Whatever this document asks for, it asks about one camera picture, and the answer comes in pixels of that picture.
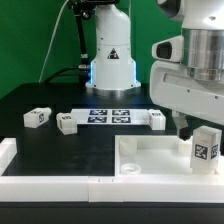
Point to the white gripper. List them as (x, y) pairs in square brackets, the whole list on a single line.
[(172, 88)]

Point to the white square tabletop part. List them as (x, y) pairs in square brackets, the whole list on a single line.
[(150, 155)]

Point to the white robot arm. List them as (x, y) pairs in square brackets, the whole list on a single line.
[(113, 71)]

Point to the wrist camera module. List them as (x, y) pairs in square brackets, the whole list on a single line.
[(171, 49)]

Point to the white U-shaped fence frame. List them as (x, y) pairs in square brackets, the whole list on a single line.
[(118, 188)]

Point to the white marker base plate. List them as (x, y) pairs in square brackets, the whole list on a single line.
[(110, 116)]

